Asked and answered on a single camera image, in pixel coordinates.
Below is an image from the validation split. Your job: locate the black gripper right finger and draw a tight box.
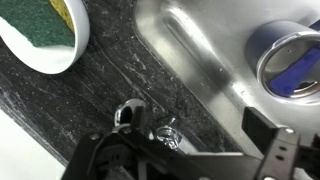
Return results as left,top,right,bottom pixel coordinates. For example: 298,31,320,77
241,106,278,148

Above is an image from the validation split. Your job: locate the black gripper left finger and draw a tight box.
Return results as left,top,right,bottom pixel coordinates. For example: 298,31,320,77
129,105,145,132

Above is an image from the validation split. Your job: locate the chrome faucet body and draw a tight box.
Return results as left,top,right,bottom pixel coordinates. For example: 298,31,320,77
176,134,203,155

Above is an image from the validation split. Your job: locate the blue plastic utensil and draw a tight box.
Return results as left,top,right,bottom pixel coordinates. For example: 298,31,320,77
268,19,320,97

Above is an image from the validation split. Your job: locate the blue metal cup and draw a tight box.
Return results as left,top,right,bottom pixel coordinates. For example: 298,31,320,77
245,19,320,106

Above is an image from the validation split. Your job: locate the stainless steel sink basin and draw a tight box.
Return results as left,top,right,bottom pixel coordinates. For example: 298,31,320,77
132,0,320,161

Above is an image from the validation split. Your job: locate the white round bowl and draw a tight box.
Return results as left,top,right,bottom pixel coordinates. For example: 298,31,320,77
0,0,91,76

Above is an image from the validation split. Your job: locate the green yellow scrub sponge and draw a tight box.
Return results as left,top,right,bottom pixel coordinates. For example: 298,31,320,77
0,0,76,49

